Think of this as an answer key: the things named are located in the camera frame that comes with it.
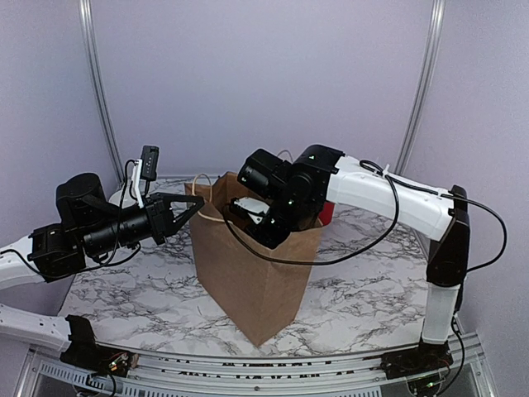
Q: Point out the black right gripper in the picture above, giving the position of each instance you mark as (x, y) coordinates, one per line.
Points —
(250, 231)

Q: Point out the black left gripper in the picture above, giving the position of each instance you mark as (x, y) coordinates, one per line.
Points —
(159, 214)

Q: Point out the brown paper bag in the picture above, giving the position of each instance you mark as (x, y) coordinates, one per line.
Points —
(259, 289)

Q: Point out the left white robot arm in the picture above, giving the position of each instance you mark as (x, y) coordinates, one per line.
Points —
(46, 256)

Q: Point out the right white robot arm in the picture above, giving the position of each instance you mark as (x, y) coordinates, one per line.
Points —
(325, 174)

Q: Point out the orange object behind left arm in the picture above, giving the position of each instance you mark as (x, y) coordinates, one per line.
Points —
(124, 198)

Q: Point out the red cylindrical holder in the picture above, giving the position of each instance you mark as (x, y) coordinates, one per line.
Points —
(326, 215)

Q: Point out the aluminium front rail base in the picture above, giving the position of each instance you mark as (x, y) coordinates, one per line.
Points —
(369, 373)

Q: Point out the aluminium frame post left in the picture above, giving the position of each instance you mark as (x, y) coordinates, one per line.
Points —
(91, 48)

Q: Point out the aluminium frame post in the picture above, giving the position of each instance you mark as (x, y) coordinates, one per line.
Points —
(433, 40)
(91, 48)

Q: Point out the aluminium frame post right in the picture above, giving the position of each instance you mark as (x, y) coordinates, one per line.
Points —
(433, 40)

